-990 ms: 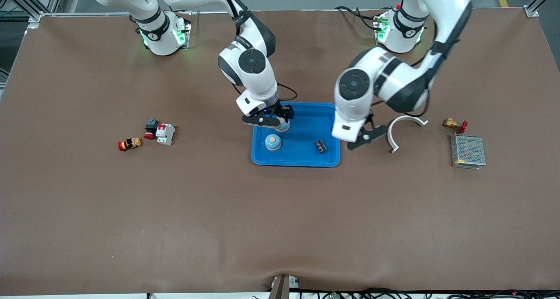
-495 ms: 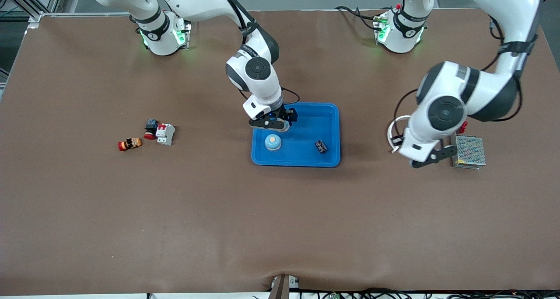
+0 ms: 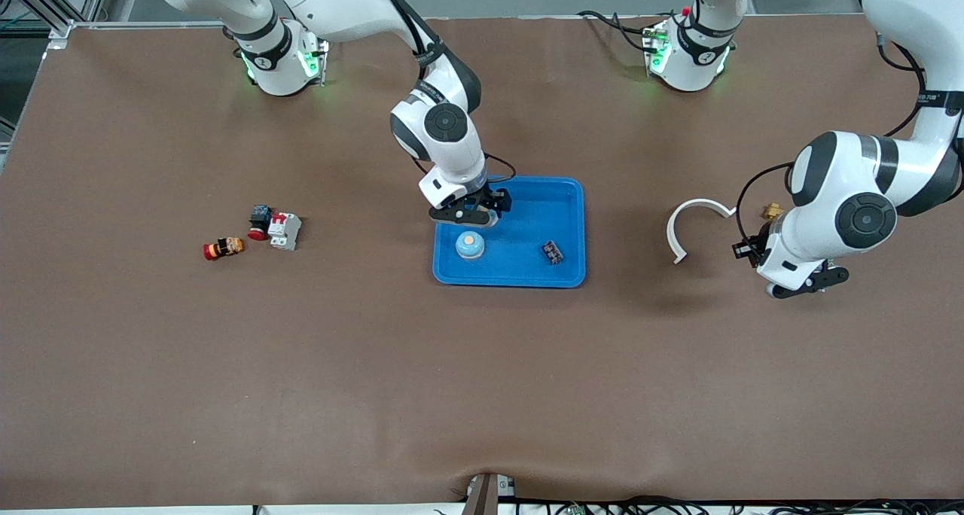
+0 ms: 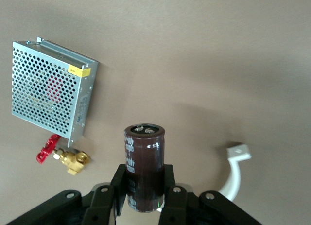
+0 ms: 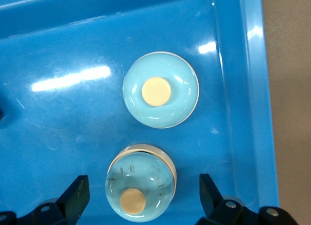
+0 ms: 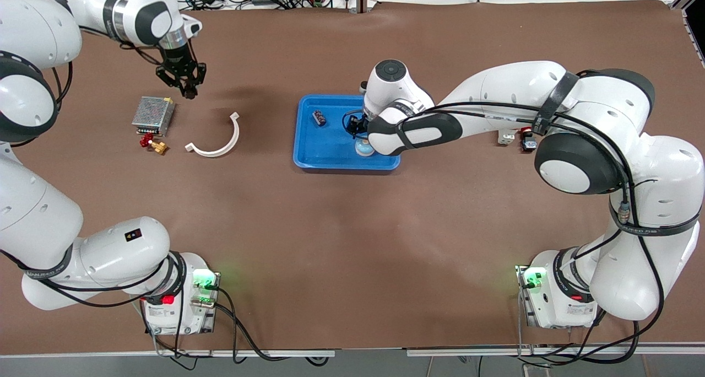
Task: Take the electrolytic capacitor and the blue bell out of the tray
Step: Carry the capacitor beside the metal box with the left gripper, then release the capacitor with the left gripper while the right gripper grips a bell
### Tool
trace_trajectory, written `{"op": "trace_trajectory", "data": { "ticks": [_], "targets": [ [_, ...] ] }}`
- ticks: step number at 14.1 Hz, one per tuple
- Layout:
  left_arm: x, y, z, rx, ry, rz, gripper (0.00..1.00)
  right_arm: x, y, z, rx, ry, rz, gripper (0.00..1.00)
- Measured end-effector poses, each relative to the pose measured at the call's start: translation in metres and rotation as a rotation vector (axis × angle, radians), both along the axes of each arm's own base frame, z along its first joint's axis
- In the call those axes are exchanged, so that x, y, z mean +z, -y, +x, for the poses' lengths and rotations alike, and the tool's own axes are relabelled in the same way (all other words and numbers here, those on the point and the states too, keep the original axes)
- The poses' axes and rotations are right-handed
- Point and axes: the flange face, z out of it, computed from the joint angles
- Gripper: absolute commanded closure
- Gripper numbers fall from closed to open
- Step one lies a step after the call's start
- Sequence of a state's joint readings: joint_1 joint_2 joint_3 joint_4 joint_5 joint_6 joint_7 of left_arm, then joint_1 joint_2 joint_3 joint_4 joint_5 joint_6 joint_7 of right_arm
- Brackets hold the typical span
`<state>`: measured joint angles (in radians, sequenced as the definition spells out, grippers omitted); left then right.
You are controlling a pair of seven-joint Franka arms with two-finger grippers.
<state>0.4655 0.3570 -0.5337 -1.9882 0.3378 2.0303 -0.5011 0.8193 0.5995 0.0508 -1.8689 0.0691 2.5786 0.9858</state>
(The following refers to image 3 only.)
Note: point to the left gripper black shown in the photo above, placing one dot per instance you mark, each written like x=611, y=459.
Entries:
x=755, y=246

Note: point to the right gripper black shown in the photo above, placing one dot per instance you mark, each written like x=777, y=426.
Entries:
x=489, y=198

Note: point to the blue bell cream button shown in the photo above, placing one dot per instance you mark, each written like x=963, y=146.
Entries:
x=470, y=245
x=492, y=219

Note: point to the short dark capacitor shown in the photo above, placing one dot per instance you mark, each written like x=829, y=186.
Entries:
x=552, y=253

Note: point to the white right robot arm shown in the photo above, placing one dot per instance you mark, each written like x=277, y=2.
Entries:
x=279, y=74

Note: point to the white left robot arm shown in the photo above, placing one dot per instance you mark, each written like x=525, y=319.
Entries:
x=689, y=71

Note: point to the blue plastic tray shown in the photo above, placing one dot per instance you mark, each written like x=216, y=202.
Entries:
x=520, y=263

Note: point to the white curved plastic clamp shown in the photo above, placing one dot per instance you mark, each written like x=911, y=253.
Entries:
x=672, y=225

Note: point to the brown table mat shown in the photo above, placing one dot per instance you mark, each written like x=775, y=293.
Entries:
x=482, y=387

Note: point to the white red circuit breaker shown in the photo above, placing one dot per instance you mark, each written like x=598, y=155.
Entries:
x=285, y=231

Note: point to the red orange push button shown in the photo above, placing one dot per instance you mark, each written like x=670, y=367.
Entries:
x=224, y=248

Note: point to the red emergency stop switch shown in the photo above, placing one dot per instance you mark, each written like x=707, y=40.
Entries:
x=259, y=221

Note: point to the metal table edge bracket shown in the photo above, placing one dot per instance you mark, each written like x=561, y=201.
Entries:
x=482, y=500

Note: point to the aluminium frame with corner bracket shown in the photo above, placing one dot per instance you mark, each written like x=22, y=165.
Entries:
x=60, y=35

